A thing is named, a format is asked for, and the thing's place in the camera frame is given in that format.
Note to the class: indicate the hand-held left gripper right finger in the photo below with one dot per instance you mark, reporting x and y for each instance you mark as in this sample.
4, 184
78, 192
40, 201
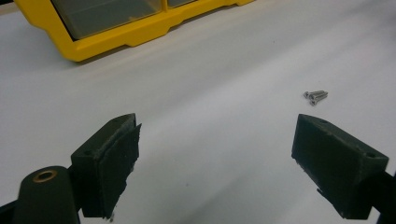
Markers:
336, 161

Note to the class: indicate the silver screw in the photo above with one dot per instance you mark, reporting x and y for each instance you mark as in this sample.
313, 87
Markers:
316, 93
318, 99

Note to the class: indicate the yellow organizer case with drawers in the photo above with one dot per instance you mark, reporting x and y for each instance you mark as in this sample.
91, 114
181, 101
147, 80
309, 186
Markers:
130, 34

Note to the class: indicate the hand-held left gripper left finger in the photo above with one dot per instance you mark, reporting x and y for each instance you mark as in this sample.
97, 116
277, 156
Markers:
106, 165

